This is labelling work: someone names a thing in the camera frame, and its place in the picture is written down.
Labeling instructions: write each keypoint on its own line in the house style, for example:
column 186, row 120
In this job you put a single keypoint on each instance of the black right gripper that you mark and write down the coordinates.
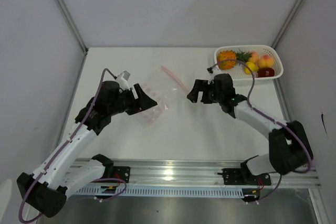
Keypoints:
column 199, row 86

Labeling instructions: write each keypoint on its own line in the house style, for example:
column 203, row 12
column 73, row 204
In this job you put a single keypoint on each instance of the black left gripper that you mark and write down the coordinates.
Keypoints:
column 143, row 103

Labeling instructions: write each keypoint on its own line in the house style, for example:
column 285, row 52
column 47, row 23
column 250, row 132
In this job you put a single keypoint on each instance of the clear pink-dotted zip bag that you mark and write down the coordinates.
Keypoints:
column 165, row 88

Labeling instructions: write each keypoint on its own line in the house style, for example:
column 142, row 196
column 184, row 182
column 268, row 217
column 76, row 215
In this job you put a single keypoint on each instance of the orange toy pineapple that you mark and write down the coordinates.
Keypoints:
column 227, row 59

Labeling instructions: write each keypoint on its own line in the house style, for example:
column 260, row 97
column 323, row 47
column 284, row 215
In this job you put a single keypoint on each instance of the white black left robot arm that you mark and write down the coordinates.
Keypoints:
column 49, row 186

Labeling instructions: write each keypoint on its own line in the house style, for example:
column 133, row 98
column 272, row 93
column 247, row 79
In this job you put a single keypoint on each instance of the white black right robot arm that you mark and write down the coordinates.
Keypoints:
column 288, row 145

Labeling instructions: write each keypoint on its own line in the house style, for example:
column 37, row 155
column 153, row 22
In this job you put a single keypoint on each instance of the white perforated plastic basket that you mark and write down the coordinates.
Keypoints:
column 237, row 72

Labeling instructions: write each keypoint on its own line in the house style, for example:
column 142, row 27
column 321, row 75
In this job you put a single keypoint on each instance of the yellow toy lemon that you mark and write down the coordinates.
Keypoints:
column 250, row 67

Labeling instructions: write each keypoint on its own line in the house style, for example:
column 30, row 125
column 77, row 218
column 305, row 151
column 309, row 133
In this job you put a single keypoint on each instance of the pink toy peach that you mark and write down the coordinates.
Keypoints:
column 266, row 61
column 254, row 57

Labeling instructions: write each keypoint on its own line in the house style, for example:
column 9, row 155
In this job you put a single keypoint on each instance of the dark red toy apple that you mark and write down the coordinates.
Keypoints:
column 265, row 72

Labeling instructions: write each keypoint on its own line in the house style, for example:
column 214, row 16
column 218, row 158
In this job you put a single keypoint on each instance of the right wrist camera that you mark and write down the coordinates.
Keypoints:
column 213, row 72

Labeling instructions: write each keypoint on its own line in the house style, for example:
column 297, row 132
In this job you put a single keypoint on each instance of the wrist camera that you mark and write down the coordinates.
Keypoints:
column 122, row 80
column 213, row 72

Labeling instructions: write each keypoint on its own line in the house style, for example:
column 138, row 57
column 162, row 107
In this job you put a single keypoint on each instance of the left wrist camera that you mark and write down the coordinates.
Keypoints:
column 122, row 80

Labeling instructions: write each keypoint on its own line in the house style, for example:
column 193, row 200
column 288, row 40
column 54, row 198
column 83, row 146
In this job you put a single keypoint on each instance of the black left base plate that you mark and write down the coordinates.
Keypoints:
column 120, row 172

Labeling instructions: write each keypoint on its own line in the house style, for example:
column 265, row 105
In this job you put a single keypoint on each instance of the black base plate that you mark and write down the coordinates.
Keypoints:
column 239, row 176
column 120, row 172

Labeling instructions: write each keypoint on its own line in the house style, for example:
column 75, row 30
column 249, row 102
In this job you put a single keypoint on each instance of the aluminium mounting rail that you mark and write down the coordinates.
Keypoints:
column 198, row 174

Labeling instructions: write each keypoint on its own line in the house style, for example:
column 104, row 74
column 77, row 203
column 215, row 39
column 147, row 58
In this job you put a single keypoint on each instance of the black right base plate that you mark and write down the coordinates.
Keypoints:
column 239, row 176

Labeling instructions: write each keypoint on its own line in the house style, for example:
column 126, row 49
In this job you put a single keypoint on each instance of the white slotted cable duct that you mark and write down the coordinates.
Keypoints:
column 152, row 191

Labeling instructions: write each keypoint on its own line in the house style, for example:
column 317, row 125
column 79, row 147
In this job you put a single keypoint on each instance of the grey aluminium corner post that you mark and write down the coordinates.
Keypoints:
column 287, row 22

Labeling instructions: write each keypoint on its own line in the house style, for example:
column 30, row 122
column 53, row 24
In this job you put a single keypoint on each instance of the left grey corner post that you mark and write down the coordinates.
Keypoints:
column 62, row 7

